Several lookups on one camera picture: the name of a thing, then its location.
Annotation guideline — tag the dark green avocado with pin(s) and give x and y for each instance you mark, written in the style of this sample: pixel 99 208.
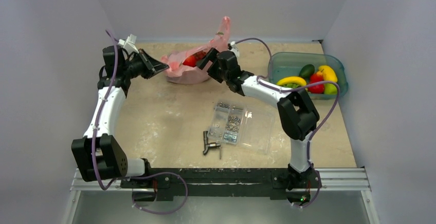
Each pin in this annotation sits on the dark green avocado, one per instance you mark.
pixel 307 71

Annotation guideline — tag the clear plastic screw box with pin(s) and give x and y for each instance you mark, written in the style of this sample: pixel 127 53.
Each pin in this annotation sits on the clear plastic screw box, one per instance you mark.
pixel 241 125

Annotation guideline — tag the green grapes bunch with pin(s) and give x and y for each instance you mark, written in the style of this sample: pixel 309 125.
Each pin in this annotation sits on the green grapes bunch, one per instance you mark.
pixel 291 85

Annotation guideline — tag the green lime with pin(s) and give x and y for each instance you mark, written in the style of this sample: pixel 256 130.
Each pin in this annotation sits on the green lime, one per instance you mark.
pixel 330 89

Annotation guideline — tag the purple grapes bunch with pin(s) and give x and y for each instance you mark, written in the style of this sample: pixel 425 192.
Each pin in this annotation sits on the purple grapes bunch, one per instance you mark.
pixel 200 55

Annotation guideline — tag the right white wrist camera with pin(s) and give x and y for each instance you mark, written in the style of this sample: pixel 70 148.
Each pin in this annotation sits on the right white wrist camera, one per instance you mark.
pixel 232 46

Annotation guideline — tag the aluminium frame rail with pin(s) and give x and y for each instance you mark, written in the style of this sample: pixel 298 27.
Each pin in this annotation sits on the aluminium frame rail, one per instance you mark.
pixel 332 179

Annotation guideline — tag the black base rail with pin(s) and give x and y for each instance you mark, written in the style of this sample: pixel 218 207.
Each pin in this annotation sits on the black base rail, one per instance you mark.
pixel 274 183

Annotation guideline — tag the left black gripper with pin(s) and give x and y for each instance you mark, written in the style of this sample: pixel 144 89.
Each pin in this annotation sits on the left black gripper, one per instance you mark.
pixel 155 66

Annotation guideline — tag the black metal tool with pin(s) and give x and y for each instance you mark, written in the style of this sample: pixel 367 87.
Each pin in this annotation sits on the black metal tool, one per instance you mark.
pixel 210 145

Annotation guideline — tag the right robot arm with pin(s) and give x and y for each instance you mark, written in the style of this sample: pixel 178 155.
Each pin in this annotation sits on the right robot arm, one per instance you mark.
pixel 297 113

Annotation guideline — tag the yellow banana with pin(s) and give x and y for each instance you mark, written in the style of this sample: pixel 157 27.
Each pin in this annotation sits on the yellow banana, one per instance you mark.
pixel 294 79

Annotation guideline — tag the pink plastic bag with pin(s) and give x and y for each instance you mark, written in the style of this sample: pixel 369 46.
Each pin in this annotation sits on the pink plastic bag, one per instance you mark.
pixel 182 64

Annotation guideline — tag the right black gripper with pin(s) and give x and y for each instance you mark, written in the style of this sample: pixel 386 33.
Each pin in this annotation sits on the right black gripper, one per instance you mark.
pixel 211 61

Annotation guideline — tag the red apple from bag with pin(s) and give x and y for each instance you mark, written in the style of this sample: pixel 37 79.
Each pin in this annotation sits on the red apple from bag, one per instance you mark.
pixel 190 61

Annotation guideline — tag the teal plastic tub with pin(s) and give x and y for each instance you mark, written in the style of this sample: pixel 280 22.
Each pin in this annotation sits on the teal plastic tub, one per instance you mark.
pixel 293 69

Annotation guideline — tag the red apple in tub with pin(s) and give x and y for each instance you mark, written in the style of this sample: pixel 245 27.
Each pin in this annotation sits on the red apple in tub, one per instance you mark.
pixel 318 89

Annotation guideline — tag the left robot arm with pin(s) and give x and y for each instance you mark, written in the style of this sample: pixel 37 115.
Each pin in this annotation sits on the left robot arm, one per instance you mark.
pixel 97 154

